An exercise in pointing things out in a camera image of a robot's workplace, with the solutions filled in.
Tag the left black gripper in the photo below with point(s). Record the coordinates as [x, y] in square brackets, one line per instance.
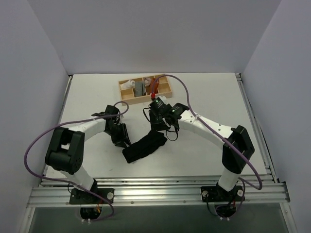
[120, 135]

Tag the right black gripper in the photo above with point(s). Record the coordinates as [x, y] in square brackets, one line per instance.
[157, 123]

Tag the black underwear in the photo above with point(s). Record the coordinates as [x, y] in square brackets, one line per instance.
[144, 147]

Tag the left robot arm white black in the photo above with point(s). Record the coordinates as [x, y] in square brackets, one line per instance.
[66, 149]

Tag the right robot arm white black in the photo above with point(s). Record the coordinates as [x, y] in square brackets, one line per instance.
[235, 143]

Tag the orange rolled cloth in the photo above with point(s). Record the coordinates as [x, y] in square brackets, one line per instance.
[153, 87]

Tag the wooden compartment tray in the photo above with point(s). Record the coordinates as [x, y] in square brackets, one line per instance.
[164, 89]

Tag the grey rolled cloth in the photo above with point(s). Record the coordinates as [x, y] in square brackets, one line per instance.
[139, 89]

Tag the pale patterned rolled cloth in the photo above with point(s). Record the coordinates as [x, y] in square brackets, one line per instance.
[147, 80]

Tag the white rolled cloth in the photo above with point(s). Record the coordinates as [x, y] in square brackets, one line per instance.
[129, 84]

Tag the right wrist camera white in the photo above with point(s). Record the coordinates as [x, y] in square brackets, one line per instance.
[162, 98]

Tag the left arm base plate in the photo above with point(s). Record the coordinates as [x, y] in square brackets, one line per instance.
[79, 197]

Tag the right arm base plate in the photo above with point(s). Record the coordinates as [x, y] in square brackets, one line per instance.
[218, 194]

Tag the aluminium frame rail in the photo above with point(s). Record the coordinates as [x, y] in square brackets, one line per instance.
[156, 191]

